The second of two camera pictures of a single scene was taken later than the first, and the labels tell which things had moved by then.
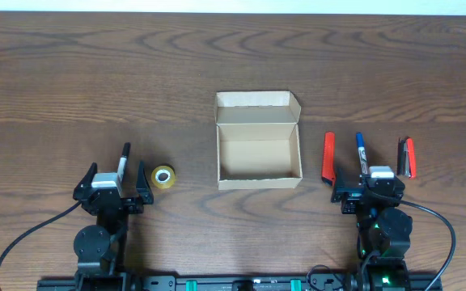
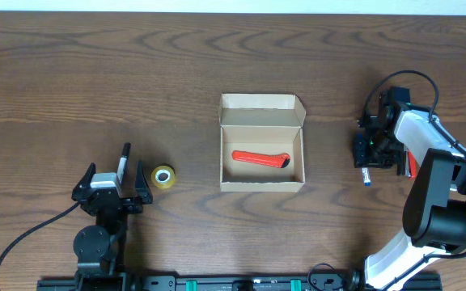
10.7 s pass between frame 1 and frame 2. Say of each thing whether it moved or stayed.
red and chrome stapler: stayed
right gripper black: moved
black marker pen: stayed
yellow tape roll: stayed
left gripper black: stayed
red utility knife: moved
